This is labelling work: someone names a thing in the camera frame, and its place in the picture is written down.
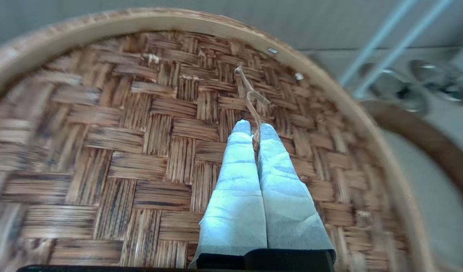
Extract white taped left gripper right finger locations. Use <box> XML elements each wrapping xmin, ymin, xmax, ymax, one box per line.
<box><xmin>256</xmin><ymin>123</ymin><xmax>336</xmax><ymax>261</ymax></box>

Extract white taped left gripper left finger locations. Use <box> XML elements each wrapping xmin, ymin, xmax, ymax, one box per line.
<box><xmin>189</xmin><ymin>120</ymin><xmax>268</xmax><ymax>268</ymax></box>

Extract woven bamboo steamer lid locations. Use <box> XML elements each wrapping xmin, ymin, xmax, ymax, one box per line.
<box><xmin>0</xmin><ymin>8</ymin><xmax>437</xmax><ymax>272</ymax></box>

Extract tall bamboo steamer stack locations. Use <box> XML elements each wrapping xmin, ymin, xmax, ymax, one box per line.
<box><xmin>362</xmin><ymin>100</ymin><xmax>463</xmax><ymax>213</ymax></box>

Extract white metal pole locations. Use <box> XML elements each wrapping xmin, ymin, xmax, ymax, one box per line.
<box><xmin>353</xmin><ymin>0</ymin><xmax>455</xmax><ymax>99</ymax></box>
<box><xmin>339</xmin><ymin>0</ymin><xmax>419</xmax><ymax>87</ymax></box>

